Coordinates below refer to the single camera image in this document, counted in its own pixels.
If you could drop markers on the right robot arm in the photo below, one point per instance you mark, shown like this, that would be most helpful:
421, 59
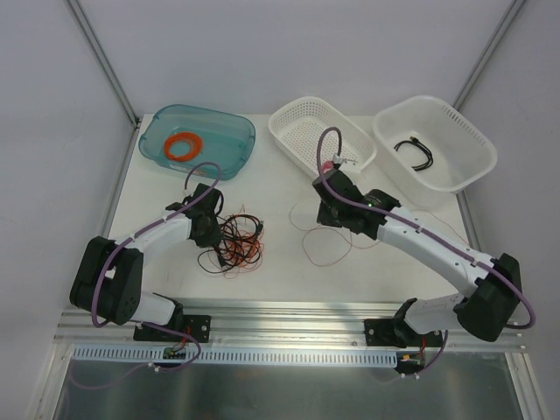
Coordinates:
488, 289

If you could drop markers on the white slotted cable duct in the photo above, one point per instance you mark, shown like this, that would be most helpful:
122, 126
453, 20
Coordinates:
238, 356

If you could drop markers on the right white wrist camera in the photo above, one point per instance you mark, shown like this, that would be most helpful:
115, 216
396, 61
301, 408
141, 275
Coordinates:
338, 161

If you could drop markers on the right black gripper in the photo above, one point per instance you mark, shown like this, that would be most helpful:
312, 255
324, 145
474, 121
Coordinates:
329, 214

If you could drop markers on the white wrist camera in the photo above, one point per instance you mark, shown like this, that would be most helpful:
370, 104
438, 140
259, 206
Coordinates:
338, 161
188, 194

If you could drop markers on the aluminium mounting rail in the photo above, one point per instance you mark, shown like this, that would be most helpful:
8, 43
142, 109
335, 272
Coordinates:
236, 323

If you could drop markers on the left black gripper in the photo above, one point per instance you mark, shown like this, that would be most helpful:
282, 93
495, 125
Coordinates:
214, 241

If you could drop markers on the white translucent plastic tub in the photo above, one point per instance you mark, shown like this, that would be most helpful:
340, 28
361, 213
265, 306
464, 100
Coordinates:
429, 150

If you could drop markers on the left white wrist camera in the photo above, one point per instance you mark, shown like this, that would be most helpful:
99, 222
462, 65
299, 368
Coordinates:
188, 194

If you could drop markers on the teal transparent plastic bin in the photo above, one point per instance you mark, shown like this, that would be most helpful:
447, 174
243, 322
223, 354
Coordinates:
180, 137

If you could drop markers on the white perforated plastic basket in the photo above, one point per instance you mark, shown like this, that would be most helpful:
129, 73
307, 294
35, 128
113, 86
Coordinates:
310, 128

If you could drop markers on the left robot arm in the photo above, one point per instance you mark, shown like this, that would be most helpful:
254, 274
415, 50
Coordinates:
109, 280

